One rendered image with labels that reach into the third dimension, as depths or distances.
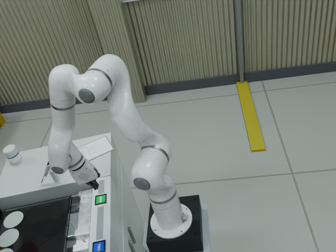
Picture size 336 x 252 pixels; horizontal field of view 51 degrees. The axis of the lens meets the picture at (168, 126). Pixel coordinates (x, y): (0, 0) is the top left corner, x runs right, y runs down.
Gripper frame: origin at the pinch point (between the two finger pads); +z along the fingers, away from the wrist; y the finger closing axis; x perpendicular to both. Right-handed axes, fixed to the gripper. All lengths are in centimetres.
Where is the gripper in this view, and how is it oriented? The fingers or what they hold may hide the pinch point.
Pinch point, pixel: (94, 184)
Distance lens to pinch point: 167.4
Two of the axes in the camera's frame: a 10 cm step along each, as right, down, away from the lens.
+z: 3.7, 7.1, 6.0
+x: -1.3, -6.0, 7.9
